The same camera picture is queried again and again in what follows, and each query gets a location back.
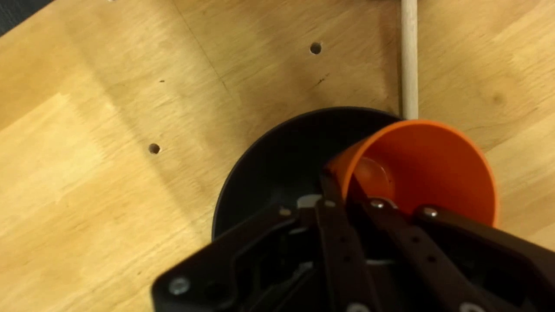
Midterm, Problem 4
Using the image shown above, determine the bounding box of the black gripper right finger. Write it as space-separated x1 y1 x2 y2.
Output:
351 193 555 312

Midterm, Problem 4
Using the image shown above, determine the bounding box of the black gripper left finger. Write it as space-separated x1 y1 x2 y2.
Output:
151 171 385 312

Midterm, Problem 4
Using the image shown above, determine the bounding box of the orange plastic cup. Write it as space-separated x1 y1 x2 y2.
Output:
325 117 502 228

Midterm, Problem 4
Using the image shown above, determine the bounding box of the black round plate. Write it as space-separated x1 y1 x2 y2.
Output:
212 105 406 240

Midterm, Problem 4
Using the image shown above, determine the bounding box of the small wooden mallet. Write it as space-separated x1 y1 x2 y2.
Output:
399 0 422 121

